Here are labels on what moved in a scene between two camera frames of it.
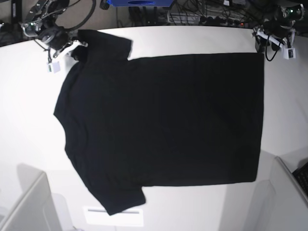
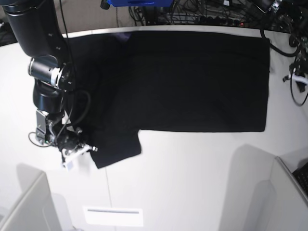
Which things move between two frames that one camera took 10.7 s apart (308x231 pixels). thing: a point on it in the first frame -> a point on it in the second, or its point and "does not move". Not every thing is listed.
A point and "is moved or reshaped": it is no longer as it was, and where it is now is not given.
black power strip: (218, 21) does not move
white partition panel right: (288, 210) does not move
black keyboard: (301, 175) does not move
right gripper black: (56, 38) -> (67, 139)
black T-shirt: (134, 122) is moved or reshaped
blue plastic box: (140, 3) does not move
